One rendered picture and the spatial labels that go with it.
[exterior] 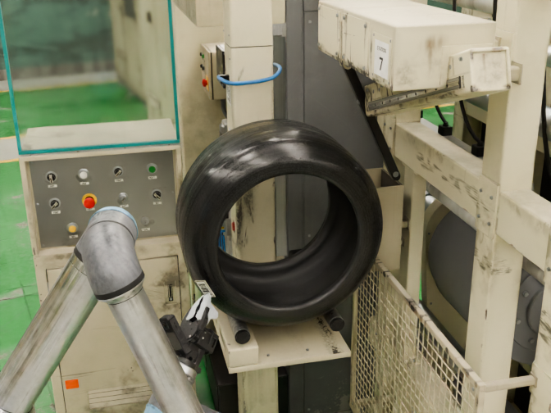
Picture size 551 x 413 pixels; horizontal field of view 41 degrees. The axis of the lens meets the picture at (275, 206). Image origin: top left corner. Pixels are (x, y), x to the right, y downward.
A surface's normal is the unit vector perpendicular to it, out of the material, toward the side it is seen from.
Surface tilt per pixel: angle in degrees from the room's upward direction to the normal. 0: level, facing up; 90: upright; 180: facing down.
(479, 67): 72
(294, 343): 0
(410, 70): 90
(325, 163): 80
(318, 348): 0
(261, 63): 90
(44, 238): 90
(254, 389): 90
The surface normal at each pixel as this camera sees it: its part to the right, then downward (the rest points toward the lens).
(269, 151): 0.00, -0.43
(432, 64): 0.22, 0.35
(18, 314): -0.01, -0.93
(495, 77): 0.21, 0.04
